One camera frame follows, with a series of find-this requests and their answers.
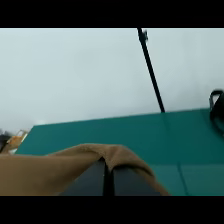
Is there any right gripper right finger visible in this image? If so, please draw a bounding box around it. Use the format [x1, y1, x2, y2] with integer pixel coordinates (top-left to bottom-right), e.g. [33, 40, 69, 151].
[112, 165, 162, 197]

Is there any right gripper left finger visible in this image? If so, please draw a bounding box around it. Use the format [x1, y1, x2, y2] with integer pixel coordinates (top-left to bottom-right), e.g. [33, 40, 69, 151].
[61, 158, 107, 197]

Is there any brown shirt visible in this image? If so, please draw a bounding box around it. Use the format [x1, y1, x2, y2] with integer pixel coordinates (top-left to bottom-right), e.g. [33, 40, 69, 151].
[0, 143, 170, 197]

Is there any black stand pole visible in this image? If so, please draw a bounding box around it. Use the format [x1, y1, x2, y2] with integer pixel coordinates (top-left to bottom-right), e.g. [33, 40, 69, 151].
[136, 28, 167, 114]

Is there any black strap bag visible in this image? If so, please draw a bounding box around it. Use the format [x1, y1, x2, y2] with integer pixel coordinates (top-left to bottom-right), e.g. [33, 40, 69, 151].
[208, 88, 224, 136]

